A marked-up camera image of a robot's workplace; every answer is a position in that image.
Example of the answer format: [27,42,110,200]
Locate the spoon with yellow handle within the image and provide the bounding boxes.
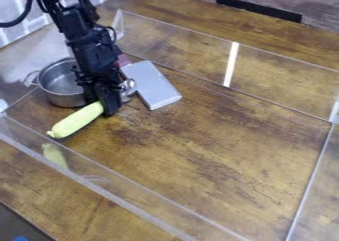
[46,77,138,140]

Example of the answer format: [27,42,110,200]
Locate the clear acrylic table barrier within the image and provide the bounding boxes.
[0,10,339,241]

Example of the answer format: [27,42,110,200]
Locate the black wall strip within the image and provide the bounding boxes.
[214,0,301,23]

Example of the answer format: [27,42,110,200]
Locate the toy cleaver knife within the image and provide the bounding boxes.
[117,54,182,110]

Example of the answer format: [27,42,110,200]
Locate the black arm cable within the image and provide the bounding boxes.
[0,0,34,29]

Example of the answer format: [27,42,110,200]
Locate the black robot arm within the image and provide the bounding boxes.
[0,0,121,116]

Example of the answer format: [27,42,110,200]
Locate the small steel pot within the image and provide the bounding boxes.
[23,58,85,108]

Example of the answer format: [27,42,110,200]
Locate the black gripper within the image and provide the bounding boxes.
[66,27,121,116]

